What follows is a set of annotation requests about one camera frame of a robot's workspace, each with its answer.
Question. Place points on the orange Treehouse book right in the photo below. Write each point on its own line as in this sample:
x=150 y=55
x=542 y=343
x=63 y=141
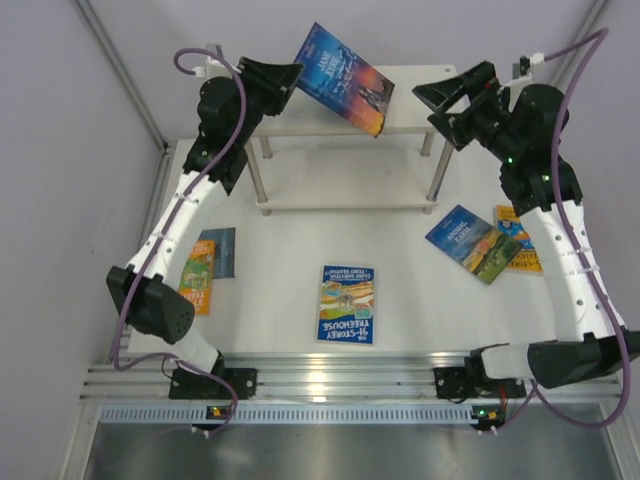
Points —
x=527 y=260

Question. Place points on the blue 91-Storey Treehouse book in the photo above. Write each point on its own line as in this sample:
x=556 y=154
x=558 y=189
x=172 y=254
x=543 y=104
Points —
x=346 y=308

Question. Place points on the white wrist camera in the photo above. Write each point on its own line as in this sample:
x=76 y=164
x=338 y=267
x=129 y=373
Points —
x=526 y=66
x=211 y=67

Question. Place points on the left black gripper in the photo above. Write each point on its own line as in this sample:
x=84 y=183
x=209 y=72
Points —
x=258 y=85

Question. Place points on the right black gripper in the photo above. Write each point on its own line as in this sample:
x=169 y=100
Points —
x=470 y=107

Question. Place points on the orange treehouse book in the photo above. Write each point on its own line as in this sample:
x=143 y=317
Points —
x=197 y=276
x=527 y=260

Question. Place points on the dark blue book left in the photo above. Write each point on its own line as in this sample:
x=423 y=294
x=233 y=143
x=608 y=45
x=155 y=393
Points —
x=224 y=255

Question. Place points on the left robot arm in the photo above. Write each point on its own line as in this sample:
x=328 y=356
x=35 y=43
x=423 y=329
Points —
x=146 y=291

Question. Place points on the Jane Eyre book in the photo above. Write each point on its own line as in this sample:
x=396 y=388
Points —
x=341 y=80

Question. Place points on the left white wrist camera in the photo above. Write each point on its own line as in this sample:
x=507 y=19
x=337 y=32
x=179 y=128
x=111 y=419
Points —
x=211 y=67

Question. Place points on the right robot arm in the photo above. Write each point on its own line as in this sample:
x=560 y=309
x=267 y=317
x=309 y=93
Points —
x=591 y=339

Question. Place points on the orange Treehouse book left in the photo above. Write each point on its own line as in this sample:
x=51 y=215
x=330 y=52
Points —
x=197 y=276

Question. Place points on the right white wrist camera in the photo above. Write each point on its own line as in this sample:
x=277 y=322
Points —
x=526 y=66

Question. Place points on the Animal Farm book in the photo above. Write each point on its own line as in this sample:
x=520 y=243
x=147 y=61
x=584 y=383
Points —
x=471 y=242

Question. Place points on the white two-tier shelf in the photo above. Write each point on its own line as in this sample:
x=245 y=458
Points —
x=309 y=158

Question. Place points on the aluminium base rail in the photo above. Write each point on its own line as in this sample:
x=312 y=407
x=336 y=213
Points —
x=294 y=378

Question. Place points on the perforated cable tray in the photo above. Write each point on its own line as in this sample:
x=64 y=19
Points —
x=298 y=414

